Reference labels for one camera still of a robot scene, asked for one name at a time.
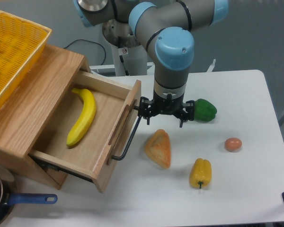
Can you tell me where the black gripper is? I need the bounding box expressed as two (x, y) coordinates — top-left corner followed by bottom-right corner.
(138, 92), (195, 128)

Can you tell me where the orange toy bread wedge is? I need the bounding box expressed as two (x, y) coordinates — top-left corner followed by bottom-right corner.
(144, 129), (171, 169)

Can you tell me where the black floor cable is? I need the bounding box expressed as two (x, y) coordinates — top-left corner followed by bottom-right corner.
(63, 39), (107, 66)

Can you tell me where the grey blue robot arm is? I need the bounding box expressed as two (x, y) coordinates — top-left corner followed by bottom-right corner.
(74, 0), (229, 123)

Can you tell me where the wooden top drawer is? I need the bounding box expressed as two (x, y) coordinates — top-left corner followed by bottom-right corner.
(29, 71), (141, 192)

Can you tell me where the brown toy egg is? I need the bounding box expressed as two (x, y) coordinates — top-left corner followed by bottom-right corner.
(224, 137), (242, 152)

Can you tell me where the green toy bell pepper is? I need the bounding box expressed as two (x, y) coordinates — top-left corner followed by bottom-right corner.
(194, 99), (217, 122)

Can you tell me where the yellow plastic basket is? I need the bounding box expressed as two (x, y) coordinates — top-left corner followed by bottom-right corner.
(0, 10), (52, 109)

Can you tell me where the yellow toy banana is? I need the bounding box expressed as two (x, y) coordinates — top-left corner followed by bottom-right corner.
(66, 88), (97, 147)

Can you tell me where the yellow toy bell pepper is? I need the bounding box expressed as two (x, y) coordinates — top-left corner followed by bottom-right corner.
(189, 158), (212, 189)

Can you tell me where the wooden drawer cabinet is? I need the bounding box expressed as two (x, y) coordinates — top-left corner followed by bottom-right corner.
(0, 44), (90, 189)

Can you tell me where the blue handled frying pan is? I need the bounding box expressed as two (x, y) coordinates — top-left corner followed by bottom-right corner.
(0, 167), (58, 224)

